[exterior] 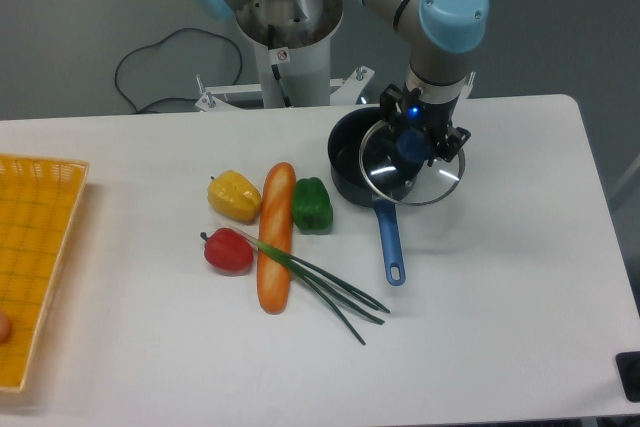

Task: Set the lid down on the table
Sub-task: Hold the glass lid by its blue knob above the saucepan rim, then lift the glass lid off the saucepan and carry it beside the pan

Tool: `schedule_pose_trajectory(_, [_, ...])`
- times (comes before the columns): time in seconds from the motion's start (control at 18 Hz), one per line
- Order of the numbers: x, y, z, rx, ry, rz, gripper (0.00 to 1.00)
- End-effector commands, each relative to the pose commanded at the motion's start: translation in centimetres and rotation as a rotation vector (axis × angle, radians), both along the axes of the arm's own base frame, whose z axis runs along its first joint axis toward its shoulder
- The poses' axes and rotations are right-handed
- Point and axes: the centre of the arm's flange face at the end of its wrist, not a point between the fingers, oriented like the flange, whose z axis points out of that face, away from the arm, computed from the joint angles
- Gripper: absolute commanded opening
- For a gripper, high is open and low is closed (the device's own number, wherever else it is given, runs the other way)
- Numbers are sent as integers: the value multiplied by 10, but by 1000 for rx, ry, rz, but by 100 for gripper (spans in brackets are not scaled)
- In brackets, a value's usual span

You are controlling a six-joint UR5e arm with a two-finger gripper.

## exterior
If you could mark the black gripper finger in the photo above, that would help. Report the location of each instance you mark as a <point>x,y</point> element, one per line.
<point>446,146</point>
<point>390,101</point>

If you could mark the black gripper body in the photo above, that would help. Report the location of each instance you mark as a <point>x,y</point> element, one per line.
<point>426,106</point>

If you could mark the glass lid blue knob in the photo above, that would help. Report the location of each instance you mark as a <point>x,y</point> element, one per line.
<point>398,171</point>

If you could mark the dark blue saucepan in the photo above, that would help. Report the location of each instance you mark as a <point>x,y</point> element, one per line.
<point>343,144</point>

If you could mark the green bell pepper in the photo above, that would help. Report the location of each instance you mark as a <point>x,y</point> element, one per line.
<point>311,208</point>

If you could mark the baguette bread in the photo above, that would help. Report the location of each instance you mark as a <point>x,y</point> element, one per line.
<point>275,229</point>

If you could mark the yellow bell pepper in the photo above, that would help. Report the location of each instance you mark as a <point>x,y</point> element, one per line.
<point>234,196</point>

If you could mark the green spring onion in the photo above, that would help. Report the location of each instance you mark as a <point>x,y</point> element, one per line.
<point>329,287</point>

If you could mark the red bell pepper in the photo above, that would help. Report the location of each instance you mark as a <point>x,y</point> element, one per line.
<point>228,251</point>

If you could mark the black table corner object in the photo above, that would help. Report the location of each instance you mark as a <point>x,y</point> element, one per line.
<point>628,365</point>

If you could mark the yellow woven basket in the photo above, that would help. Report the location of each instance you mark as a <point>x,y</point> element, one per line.
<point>39,200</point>

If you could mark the brown egg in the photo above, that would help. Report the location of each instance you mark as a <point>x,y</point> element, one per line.
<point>5,327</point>

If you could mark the white metal base frame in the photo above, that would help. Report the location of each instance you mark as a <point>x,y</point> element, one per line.
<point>343,91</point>

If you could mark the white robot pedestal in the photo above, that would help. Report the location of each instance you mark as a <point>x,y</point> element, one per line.
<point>291,40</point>

